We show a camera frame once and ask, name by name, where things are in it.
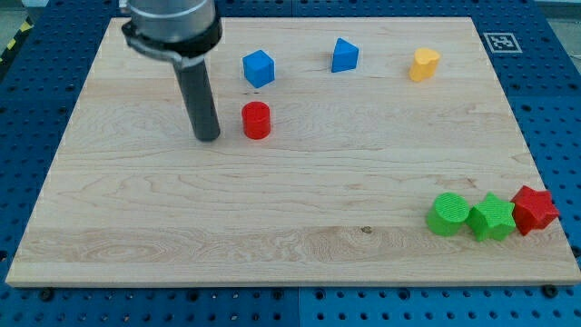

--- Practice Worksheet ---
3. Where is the red star block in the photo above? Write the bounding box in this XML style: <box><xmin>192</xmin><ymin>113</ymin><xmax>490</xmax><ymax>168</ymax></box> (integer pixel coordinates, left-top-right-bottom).
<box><xmin>511</xmin><ymin>185</ymin><xmax>560</xmax><ymax>236</ymax></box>

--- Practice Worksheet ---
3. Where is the yellow heart block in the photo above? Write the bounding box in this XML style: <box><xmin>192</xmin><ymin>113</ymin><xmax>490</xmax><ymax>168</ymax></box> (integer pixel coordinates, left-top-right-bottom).
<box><xmin>409</xmin><ymin>47</ymin><xmax>441</xmax><ymax>82</ymax></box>

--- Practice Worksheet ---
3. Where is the blue cube block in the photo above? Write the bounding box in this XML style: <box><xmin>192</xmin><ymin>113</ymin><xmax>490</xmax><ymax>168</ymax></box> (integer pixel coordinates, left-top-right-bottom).
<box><xmin>242</xmin><ymin>50</ymin><xmax>275</xmax><ymax>88</ymax></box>

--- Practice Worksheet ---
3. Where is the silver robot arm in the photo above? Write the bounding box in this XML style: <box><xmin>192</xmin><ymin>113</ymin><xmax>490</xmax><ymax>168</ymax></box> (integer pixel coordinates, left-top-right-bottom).
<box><xmin>119</xmin><ymin>0</ymin><xmax>222</xmax><ymax>142</ymax></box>

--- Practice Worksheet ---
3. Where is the blue triangle block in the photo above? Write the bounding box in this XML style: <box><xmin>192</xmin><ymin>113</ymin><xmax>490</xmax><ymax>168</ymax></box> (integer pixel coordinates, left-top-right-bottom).
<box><xmin>331</xmin><ymin>38</ymin><xmax>359</xmax><ymax>73</ymax></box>

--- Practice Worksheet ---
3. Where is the green star block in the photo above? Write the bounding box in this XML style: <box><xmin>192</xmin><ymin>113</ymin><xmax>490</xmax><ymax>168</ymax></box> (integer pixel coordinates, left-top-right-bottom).
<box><xmin>466</xmin><ymin>192</ymin><xmax>517</xmax><ymax>242</ymax></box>

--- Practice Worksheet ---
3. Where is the light wooden board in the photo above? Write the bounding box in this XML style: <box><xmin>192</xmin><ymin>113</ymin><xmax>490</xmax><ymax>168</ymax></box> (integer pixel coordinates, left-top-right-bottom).
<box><xmin>6</xmin><ymin>17</ymin><xmax>580</xmax><ymax>288</ymax></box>

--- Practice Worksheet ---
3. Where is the red cylinder block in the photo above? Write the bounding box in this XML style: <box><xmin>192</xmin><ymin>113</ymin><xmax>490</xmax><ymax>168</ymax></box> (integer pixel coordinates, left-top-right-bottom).
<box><xmin>241</xmin><ymin>101</ymin><xmax>271</xmax><ymax>140</ymax></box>

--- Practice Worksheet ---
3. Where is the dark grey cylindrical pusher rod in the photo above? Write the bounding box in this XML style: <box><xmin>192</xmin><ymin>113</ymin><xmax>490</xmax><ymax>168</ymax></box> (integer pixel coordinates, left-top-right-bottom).
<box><xmin>174</xmin><ymin>59</ymin><xmax>221</xmax><ymax>142</ymax></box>

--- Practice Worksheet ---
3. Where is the white fiducial marker tag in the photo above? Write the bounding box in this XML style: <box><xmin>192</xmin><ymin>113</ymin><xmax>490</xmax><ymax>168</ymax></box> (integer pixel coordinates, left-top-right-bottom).
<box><xmin>484</xmin><ymin>32</ymin><xmax>522</xmax><ymax>54</ymax></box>

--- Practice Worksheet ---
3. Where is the green cylinder block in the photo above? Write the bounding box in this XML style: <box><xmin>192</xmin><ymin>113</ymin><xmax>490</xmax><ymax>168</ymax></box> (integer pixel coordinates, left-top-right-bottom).
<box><xmin>426</xmin><ymin>193</ymin><xmax>470</xmax><ymax>236</ymax></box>

